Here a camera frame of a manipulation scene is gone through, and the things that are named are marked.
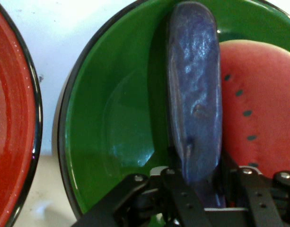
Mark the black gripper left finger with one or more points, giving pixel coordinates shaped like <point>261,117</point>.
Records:
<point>178,189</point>

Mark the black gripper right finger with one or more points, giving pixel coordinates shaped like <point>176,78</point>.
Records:
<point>258,196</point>

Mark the purple toy eggplant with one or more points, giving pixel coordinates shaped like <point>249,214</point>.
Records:
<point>194,82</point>

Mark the toy watermelon slice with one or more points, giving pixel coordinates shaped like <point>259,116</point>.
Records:
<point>265,94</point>

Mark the green enamel plate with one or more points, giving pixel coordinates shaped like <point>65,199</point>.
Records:
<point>111,82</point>

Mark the red enamel plate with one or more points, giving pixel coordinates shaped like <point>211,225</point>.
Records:
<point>12,106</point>

